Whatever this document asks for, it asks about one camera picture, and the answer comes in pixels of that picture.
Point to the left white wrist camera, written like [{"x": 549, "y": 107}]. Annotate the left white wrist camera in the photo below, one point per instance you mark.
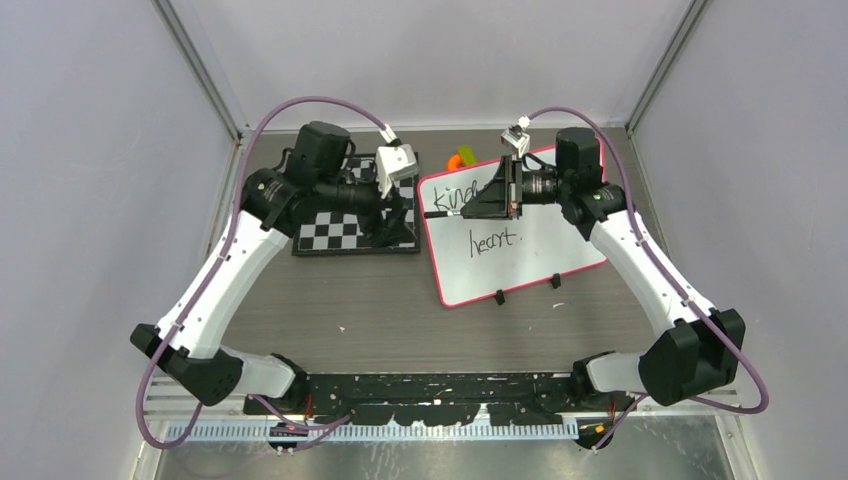
[{"x": 394, "y": 164}]

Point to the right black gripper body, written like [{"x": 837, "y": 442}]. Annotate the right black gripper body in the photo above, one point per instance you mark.
[{"x": 539, "y": 187}]

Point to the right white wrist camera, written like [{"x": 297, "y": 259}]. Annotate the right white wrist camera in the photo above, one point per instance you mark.
[{"x": 516, "y": 138}]

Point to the black white marker pen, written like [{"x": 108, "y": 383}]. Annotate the black white marker pen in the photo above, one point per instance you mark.
[{"x": 441, "y": 214}]

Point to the pink framed whiteboard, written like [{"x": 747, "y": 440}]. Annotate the pink framed whiteboard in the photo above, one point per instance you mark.
[{"x": 477, "y": 259}]

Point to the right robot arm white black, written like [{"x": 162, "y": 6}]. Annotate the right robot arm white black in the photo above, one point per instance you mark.
[{"x": 695, "y": 348}]

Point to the green block toy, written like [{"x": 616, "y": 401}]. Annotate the green block toy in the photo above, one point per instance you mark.
[{"x": 466, "y": 156}]

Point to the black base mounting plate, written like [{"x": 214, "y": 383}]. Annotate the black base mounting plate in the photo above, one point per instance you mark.
[{"x": 509, "y": 399}]

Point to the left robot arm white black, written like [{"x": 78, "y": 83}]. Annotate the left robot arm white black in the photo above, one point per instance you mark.
[{"x": 312, "y": 177}]

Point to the white slotted cable duct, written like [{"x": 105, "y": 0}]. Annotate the white slotted cable duct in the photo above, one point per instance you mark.
[{"x": 478, "y": 430}]

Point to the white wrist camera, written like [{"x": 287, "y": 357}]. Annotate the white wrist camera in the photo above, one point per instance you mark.
[
  {"x": 394, "y": 164},
  {"x": 516, "y": 138}
]

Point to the black wire whiteboard stand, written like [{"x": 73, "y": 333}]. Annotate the black wire whiteboard stand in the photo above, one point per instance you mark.
[{"x": 554, "y": 281}]

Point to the black white chessboard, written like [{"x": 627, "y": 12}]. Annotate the black white chessboard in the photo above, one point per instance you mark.
[{"x": 334, "y": 234}]

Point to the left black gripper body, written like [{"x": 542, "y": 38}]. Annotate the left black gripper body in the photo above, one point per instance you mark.
[{"x": 375, "y": 226}]

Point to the orange ring toy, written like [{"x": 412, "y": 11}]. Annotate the orange ring toy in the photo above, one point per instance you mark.
[{"x": 455, "y": 162}]

